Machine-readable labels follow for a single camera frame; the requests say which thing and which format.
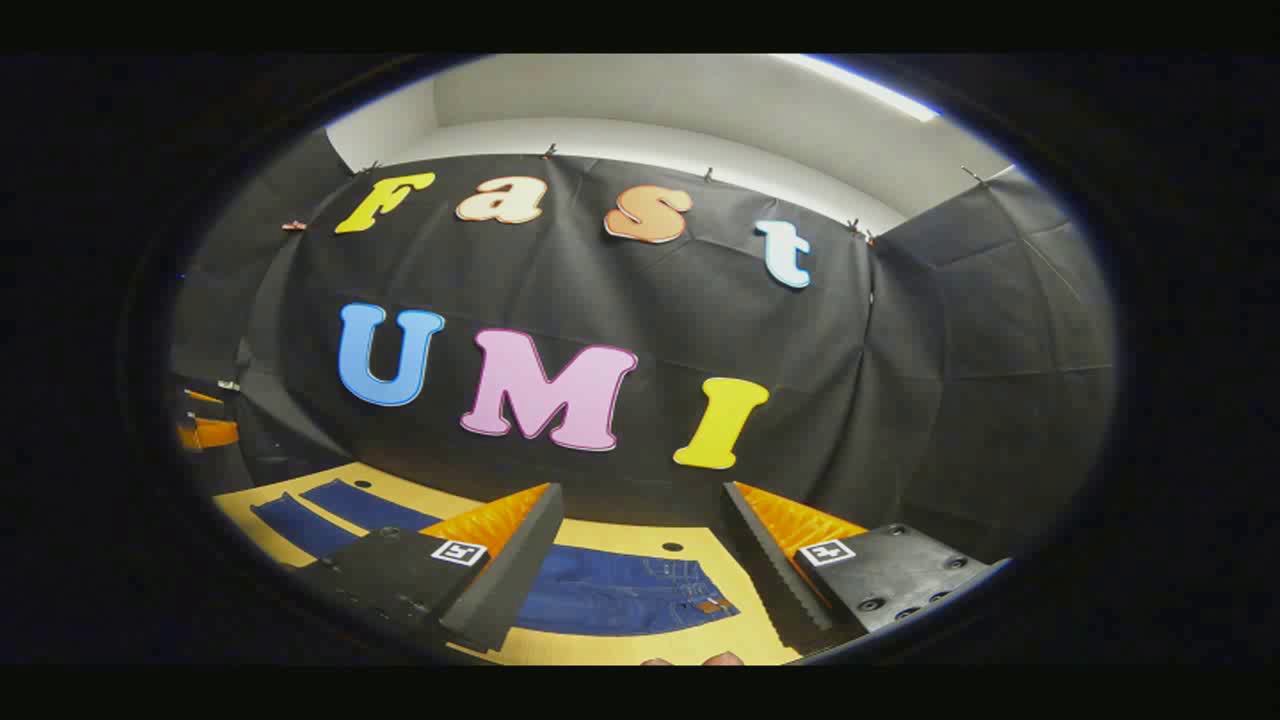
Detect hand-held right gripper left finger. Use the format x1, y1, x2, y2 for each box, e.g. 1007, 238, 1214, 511
285, 482, 566, 653

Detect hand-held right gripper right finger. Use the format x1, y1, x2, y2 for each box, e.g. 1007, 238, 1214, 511
720, 480, 1013, 655

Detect blue denim jeans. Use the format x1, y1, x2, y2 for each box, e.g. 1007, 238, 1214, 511
250, 478, 742, 639

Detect black backdrop cloth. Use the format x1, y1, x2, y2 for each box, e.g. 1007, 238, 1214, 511
170, 130, 1117, 563

